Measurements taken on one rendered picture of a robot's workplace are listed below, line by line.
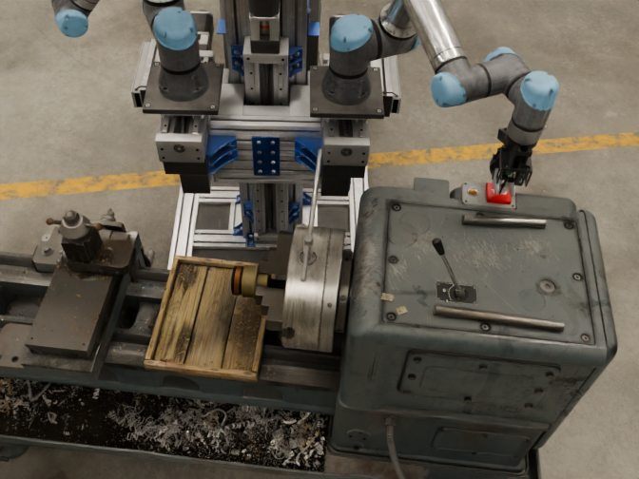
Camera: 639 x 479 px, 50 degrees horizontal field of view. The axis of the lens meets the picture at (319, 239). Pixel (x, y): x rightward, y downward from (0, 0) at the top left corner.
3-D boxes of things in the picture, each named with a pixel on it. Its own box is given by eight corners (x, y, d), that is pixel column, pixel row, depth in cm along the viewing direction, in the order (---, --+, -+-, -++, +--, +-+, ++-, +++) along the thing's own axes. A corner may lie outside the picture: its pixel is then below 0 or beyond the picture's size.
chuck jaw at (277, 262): (303, 272, 177) (307, 227, 174) (301, 277, 172) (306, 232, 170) (261, 267, 178) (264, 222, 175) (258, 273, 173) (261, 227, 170)
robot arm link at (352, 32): (321, 55, 204) (323, 15, 194) (362, 46, 208) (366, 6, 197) (338, 80, 198) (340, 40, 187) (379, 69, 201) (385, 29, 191)
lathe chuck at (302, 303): (329, 265, 197) (333, 203, 170) (317, 369, 181) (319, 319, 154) (298, 261, 197) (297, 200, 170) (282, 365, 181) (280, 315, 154)
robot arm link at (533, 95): (546, 63, 146) (570, 87, 141) (532, 103, 154) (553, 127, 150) (514, 71, 144) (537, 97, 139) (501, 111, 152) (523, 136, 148)
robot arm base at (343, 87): (321, 72, 215) (322, 46, 207) (369, 73, 215) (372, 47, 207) (321, 105, 206) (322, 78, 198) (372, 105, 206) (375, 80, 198)
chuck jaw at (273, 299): (300, 289, 172) (295, 326, 163) (300, 302, 175) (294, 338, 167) (257, 284, 172) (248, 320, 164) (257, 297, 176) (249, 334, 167)
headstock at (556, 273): (549, 281, 206) (595, 195, 175) (567, 433, 177) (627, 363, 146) (352, 259, 208) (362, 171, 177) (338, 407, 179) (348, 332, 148)
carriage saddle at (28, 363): (145, 243, 209) (141, 231, 204) (98, 383, 181) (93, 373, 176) (48, 233, 210) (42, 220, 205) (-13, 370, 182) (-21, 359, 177)
